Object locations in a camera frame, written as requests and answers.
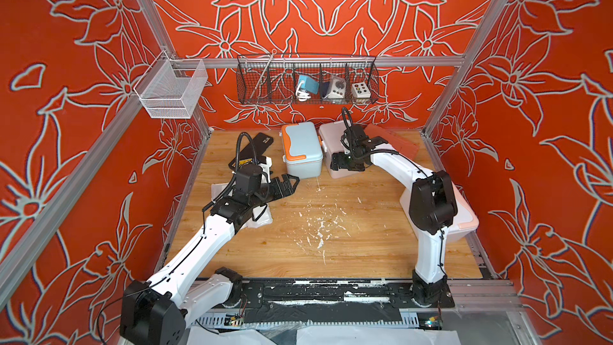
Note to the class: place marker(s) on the aluminium left side rail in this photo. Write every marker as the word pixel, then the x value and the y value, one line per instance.
pixel 27 250

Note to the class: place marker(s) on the white gauze packet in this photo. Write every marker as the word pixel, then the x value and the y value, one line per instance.
pixel 261 217
pixel 217 190

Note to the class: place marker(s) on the aluminium frame post left rear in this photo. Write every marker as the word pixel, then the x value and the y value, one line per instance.
pixel 168 51

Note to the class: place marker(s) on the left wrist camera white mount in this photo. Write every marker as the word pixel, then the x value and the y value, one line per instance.
pixel 265 163

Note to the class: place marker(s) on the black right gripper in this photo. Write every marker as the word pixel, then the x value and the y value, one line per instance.
pixel 338 159

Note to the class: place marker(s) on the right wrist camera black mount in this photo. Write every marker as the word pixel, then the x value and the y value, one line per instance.
pixel 358 145

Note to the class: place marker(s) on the aluminium frame post right rear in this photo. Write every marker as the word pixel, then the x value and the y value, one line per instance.
pixel 478 40

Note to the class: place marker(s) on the white wire mesh basket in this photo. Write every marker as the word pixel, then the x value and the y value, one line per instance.
pixel 171 93

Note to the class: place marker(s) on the orange plastic tool case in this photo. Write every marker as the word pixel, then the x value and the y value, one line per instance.
pixel 405 146

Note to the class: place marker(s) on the aluminium frame post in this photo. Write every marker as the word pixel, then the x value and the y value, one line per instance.
pixel 168 51
pixel 478 40

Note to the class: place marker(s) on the black wire wall basket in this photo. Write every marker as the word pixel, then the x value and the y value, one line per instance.
pixel 287 79

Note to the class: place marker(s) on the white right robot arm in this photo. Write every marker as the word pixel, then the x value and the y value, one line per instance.
pixel 432 206

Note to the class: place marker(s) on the black tool case yellow label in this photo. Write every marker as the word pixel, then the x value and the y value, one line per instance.
pixel 258 145

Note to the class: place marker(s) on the beige button box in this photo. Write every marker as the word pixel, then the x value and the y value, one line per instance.
pixel 360 92

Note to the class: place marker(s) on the white round-dial device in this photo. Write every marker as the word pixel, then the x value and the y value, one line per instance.
pixel 335 89

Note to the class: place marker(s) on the grey first aid box orange handle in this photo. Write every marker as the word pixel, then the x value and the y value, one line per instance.
pixel 302 150

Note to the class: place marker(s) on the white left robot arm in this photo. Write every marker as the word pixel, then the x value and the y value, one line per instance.
pixel 162 308

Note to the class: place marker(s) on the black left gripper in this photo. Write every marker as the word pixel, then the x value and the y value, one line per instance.
pixel 288 190

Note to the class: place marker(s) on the blue device with white cable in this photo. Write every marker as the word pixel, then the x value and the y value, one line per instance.
pixel 306 88

